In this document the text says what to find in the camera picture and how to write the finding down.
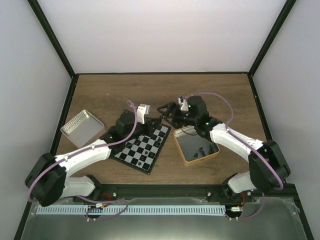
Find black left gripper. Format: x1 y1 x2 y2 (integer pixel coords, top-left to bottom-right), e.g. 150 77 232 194
124 117 162 143

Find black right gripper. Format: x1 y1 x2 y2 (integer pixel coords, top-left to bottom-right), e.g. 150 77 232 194
157 102 199 129

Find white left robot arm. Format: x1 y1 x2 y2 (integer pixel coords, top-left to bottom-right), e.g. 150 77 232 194
24 111 162 207

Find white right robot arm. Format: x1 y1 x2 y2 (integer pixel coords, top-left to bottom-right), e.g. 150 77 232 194
157 94 291 202

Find black white chessboard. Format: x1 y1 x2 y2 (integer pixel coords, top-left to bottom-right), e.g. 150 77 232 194
111 123 172 175

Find tan metal tray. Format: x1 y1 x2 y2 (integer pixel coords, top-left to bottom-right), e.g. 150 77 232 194
173 126 220 166

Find silver metal tray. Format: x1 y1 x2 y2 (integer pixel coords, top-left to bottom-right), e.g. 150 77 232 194
60 109 106 148

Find light blue slotted strip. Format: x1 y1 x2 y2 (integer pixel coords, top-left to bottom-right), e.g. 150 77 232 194
36 205 226 216

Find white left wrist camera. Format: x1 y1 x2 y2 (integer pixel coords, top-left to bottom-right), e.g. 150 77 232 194
136 104 151 125

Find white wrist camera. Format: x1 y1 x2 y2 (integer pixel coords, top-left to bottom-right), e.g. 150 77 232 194
136 104 151 125
178 96 189 112

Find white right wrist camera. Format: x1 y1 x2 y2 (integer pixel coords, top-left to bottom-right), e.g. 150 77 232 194
178 96 189 112

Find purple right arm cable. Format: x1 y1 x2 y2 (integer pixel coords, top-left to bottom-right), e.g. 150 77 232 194
189 92 284 221

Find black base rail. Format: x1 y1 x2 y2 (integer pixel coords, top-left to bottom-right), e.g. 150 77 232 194
72 183 296 204

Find black enclosure frame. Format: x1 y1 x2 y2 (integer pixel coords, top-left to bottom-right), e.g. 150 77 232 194
14 0 314 240

